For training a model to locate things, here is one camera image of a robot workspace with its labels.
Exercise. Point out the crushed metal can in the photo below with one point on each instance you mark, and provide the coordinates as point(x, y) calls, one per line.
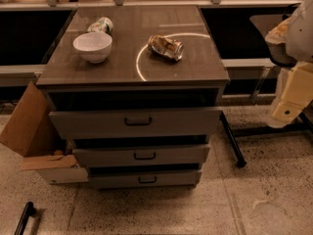
point(166, 47)

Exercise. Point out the grey top drawer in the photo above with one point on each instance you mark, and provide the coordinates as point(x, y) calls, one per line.
point(135, 123)

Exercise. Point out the grey drawer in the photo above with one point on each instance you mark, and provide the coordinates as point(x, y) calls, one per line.
point(146, 179)
point(154, 155)
point(135, 123)

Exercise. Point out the grey middle drawer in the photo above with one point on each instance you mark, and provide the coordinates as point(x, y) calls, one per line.
point(154, 155)

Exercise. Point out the grey drawer cabinet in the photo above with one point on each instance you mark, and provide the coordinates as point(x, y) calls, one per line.
point(134, 78)

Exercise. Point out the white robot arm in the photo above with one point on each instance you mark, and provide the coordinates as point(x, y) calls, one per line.
point(294, 90)

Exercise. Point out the grey bottom drawer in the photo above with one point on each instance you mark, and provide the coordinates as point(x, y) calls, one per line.
point(146, 179)

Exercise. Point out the white ceramic bowl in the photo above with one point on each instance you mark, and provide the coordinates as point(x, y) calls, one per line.
point(93, 47)

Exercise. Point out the black bar on floor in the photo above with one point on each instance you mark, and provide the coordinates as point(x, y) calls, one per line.
point(28, 212)

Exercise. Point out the open cardboard box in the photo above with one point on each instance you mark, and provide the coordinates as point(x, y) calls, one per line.
point(31, 134)

